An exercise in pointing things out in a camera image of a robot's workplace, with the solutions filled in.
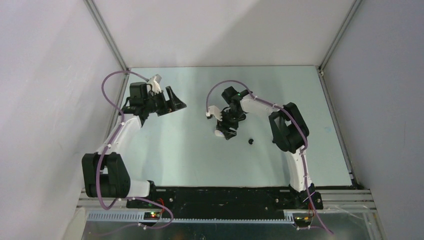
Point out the white earbud charging case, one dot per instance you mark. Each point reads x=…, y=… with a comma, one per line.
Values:
x=218, y=133

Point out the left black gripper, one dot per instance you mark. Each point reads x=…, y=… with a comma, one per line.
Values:
x=172, y=105

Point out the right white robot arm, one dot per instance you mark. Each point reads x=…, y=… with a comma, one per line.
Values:
x=287, y=126

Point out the grey slotted cable duct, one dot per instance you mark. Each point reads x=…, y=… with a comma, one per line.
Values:
x=138, y=217

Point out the aluminium frame rail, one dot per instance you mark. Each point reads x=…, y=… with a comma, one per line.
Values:
x=336, y=200

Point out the controller board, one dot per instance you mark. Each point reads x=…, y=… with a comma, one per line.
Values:
x=152, y=216
x=303, y=220

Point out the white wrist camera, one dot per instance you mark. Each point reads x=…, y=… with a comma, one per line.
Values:
x=154, y=83
x=214, y=112

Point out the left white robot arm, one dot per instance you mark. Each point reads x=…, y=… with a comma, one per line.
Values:
x=104, y=171

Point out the right controller board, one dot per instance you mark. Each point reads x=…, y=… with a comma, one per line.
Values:
x=303, y=220

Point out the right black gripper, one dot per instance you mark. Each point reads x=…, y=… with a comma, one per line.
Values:
x=223, y=126

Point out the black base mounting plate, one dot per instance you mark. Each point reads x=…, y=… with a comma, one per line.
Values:
x=236, y=202

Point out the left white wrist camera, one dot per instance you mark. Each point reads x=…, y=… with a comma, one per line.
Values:
x=154, y=83

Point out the left controller board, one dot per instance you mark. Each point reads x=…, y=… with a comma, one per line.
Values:
x=152, y=216

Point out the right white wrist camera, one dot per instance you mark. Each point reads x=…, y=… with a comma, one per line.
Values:
x=214, y=112

